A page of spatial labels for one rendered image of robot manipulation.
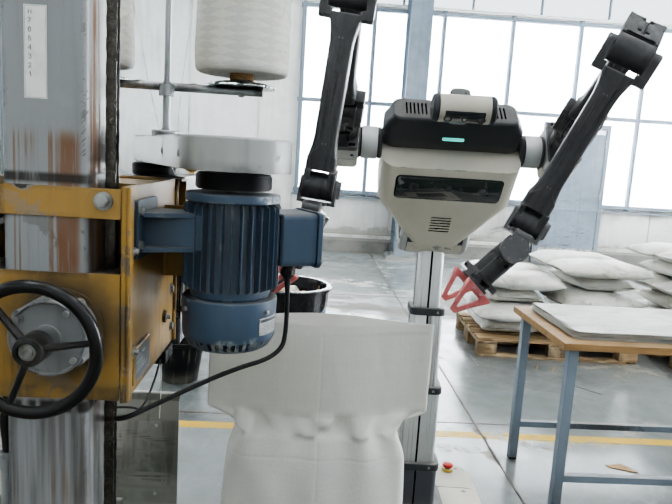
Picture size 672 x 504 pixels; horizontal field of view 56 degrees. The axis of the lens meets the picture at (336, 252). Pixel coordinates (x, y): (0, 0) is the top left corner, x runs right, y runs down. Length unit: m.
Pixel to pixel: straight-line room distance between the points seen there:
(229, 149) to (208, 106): 8.55
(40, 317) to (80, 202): 0.16
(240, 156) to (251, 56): 0.22
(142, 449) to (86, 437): 0.86
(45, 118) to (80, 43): 0.11
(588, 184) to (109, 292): 9.50
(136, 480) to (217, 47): 1.25
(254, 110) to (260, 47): 8.30
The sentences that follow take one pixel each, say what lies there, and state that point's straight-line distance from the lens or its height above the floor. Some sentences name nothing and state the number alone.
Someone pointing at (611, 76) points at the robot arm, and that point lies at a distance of 1.36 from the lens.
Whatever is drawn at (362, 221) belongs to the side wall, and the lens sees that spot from 9.41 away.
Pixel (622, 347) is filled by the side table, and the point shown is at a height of 0.74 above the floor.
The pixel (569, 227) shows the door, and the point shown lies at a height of 0.56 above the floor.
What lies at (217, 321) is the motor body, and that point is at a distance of 0.97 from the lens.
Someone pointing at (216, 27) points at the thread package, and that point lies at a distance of 1.11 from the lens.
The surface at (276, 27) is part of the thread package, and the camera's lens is 1.12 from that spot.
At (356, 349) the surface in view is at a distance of 1.34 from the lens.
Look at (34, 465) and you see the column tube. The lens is 1.07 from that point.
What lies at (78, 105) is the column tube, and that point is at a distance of 0.93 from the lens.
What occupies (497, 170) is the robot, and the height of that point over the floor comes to 1.39.
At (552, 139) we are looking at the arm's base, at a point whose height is 1.48.
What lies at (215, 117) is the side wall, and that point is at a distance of 9.44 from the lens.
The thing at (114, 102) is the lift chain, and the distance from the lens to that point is 0.97.
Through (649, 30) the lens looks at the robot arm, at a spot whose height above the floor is 1.67.
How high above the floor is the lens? 1.40
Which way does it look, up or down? 9 degrees down
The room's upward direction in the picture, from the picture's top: 4 degrees clockwise
